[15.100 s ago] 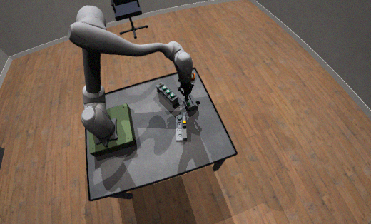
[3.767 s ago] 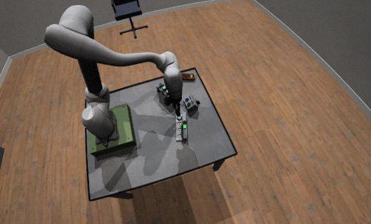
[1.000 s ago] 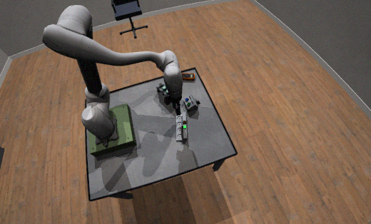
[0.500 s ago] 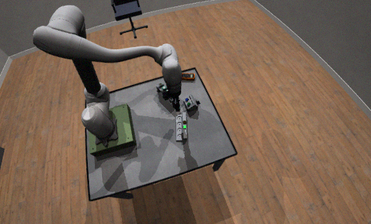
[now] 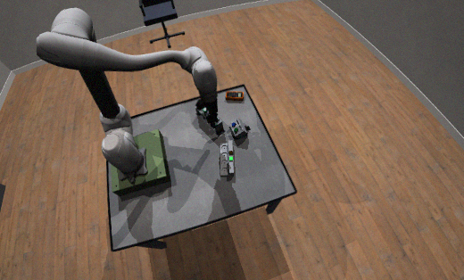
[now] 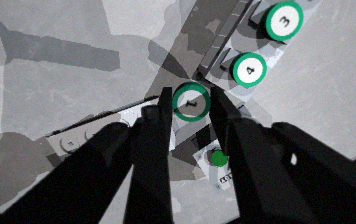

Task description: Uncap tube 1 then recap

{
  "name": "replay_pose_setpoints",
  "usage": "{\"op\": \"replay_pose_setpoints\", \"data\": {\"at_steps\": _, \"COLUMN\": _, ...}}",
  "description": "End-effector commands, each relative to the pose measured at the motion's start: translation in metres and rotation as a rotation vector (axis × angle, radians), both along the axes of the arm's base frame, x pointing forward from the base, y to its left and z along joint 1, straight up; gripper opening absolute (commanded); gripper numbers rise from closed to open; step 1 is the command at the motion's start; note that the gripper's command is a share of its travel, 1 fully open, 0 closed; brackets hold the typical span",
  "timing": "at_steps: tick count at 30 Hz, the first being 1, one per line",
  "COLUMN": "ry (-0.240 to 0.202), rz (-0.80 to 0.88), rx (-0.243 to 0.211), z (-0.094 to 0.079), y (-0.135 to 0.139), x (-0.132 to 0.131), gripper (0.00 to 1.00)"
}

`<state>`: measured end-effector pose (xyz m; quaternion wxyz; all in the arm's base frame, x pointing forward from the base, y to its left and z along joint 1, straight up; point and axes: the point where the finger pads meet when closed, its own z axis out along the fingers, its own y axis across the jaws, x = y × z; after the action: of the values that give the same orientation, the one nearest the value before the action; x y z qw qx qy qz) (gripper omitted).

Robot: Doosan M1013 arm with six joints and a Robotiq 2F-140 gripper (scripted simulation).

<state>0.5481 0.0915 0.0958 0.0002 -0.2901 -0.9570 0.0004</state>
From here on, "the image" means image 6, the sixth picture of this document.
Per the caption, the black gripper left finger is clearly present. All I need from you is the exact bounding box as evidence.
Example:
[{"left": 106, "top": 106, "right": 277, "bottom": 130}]
[{"left": 0, "top": 87, "right": 174, "bottom": 224}]

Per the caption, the black table edge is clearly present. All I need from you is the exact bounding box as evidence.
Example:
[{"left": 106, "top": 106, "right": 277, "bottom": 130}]
[{"left": 227, "top": 217, "right": 241, "bottom": 224}]

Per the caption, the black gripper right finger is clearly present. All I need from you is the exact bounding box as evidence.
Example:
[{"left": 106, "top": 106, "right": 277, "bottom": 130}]
[{"left": 209, "top": 87, "right": 356, "bottom": 224}]

